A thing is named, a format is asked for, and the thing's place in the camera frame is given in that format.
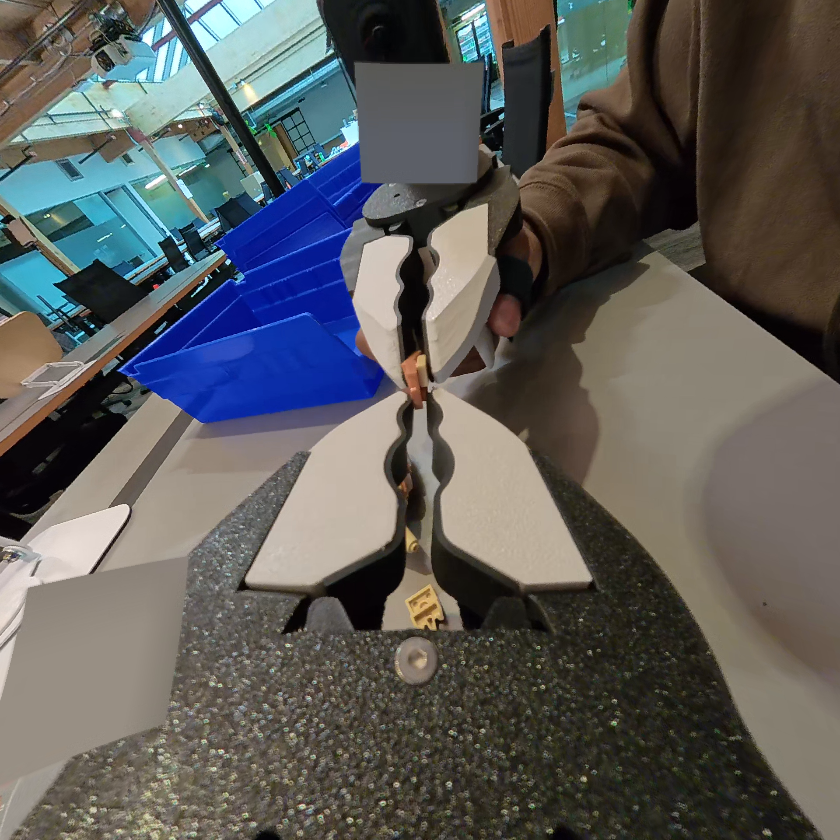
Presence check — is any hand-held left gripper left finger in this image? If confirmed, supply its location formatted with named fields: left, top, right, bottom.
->
left=244, top=392, right=404, bottom=589

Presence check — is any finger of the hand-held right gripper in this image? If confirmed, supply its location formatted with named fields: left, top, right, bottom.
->
left=341, top=226, right=427, bottom=391
left=419, top=202, right=501, bottom=386

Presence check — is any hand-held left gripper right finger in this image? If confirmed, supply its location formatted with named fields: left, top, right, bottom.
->
left=420, top=390, right=597, bottom=589

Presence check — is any small brown wedge brick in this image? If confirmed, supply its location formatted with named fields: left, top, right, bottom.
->
left=402, top=352, right=431, bottom=408

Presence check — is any tan bracket brick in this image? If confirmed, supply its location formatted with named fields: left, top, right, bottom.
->
left=406, top=584, right=445, bottom=631

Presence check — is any large blue storage bin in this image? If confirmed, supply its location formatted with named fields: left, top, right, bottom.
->
left=120, top=313, right=386, bottom=424

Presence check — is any wooden desk with grey top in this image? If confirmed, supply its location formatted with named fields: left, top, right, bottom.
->
left=0, top=251, right=228, bottom=455

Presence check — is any row of blue plastic bins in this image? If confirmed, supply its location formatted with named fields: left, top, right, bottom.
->
left=215, top=140, right=368, bottom=329

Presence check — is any black chair backrest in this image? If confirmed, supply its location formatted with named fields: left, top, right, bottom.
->
left=502, top=26, right=556, bottom=179

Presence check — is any black pole with round cap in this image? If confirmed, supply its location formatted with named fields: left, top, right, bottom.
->
left=156, top=0, right=291, bottom=194

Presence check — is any black office chair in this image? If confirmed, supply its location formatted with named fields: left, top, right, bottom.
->
left=54, top=259, right=151, bottom=329

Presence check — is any clear acrylic tray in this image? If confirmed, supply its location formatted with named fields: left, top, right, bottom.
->
left=21, top=360, right=88, bottom=401

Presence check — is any white ceiling projector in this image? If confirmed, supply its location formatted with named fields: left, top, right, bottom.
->
left=88, top=36, right=158, bottom=80

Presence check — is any tan plywood chair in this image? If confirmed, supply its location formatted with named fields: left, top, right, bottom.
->
left=0, top=311, right=64, bottom=399

